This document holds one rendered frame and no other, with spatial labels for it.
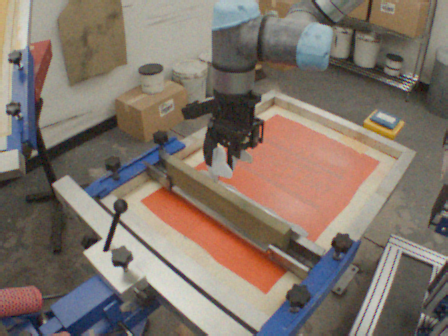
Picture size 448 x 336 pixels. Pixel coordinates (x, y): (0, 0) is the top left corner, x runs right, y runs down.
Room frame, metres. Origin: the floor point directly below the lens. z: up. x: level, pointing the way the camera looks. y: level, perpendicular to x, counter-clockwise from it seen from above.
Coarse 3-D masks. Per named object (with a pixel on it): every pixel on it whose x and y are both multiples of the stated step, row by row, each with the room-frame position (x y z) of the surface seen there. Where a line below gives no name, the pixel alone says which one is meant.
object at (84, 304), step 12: (96, 276) 0.36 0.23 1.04; (84, 288) 0.33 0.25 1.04; (96, 288) 0.34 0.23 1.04; (108, 288) 0.34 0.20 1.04; (60, 300) 0.30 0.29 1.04; (72, 300) 0.31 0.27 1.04; (84, 300) 0.31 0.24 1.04; (96, 300) 0.31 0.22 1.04; (108, 300) 0.32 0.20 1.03; (120, 300) 0.33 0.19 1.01; (60, 312) 0.28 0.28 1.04; (72, 312) 0.28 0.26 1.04; (84, 312) 0.28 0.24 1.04; (96, 312) 0.30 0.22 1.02; (72, 324) 0.26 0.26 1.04; (84, 324) 0.27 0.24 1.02
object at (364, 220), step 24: (264, 96) 1.18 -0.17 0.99; (288, 96) 1.18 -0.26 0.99; (312, 120) 1.06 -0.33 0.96; (336, 120) 1.01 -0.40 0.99; (192, 144) 0.87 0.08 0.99; (384, 144) 0.88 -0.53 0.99; (408, 168) 0.79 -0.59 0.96; (120, 192) 0.67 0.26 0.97; (384, 192) 0.65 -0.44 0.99; (360, 216) 0.57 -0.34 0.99; (144, 240) 0.50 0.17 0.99; (168, 240) 0.50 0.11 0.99; (360, 240) 0.52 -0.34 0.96; (168, 264) 0.45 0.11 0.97; (192, 264) 0.44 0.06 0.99; (216, 288) 0.38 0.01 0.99; (240, 312) 0.32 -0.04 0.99
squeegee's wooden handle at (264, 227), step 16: (176, 160) 0.70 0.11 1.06; (176, 176) 0.67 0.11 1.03; (192, 176) 0.64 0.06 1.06; (192, 192) 0.64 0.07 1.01; (208, 192) 0.60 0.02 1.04; (224, 192) 0.58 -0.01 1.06; (224, 208) 0.57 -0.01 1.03; (240, 208) 0.54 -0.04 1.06; (256, 208) 0.53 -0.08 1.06; (240, 224) 0.53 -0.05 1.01; (256, 224) 0.50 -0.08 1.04; (272, 224) 0.49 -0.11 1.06; (272, 240) 0.47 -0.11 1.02; (288, 240) 0.47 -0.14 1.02
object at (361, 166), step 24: (336, 144) 0.92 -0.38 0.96; (360, 168) 0.80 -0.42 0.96; (264, 192) 0.70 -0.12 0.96; (336, 192) 0.69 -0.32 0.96; (288, 216) 0.61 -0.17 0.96; (312, 216) 0.60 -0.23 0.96; (336, 216) 0.60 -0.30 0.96; (216, 240) 0.53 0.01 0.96; (240, 240) 0.53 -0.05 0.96; (312, 240) 0.53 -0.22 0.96; (240, 264) 0.46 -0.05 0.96; (264, 264) 0.46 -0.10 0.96; (264, 288) 0.40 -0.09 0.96
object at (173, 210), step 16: (272, 128) 1.01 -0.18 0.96; (288, 128) 1.01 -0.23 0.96; (304, 128) 1.01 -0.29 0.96; (304, 144) 0.92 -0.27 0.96; (240, 176) 0.76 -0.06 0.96; (160, 192) 0.70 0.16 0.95; (240, 192) 0.70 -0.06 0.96; (256, 192) 0.70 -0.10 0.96; (160, 208) 0.64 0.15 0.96; (176, 208) 0.64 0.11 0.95; (192, 208) 0.64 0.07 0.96; (176, 224) 0.58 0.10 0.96; (192, 224) 0.58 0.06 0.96; (208, 224) 0.58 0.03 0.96; (192, 240) 0.53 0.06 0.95
